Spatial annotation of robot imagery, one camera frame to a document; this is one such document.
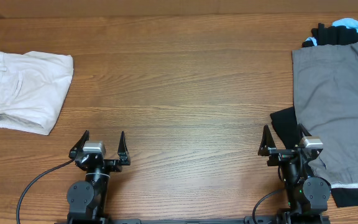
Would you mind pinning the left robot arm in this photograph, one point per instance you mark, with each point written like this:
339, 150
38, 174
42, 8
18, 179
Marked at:
87, 198

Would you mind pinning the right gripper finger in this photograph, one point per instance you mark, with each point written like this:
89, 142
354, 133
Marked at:
267, 144
303, 134

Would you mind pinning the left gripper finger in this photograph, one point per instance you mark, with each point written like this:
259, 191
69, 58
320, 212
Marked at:
78, 147
123, 152

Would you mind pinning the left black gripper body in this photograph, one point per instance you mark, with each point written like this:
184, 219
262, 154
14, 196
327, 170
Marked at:
111, 165

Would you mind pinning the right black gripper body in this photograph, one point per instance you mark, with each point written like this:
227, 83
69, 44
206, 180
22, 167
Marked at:
281, 154

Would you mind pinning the light blue garment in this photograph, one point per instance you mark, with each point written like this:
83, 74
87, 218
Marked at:
341, 32

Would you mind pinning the grey shorts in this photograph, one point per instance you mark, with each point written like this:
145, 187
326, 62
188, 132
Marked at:
325, 97

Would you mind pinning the black polo shirt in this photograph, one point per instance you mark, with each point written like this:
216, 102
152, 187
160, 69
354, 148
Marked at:
284, 123

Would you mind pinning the folded beige shorts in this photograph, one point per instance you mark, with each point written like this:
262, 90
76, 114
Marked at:
33, 88

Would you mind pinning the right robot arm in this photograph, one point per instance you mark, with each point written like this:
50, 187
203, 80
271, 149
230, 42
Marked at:
307, 193

